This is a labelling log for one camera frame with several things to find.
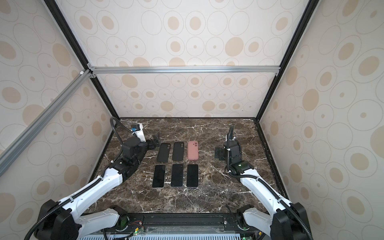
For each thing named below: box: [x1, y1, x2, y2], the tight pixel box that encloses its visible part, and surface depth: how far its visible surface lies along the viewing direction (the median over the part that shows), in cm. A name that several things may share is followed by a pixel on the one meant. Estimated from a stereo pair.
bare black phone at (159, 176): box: [152, 165, 166, 188], surface depth 91 cm
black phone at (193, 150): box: [187, 141, 199, 160], surface depth 105 cm
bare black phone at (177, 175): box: [171, 164, 184, 187], surface depth 91 cm
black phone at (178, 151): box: [172, 142, 185, 161], surface depth 103 cm
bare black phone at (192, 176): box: [186, 164, 198, 187], surface depth 92 cm
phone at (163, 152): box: [157, 142, 171, 163], surface depth 101 cm
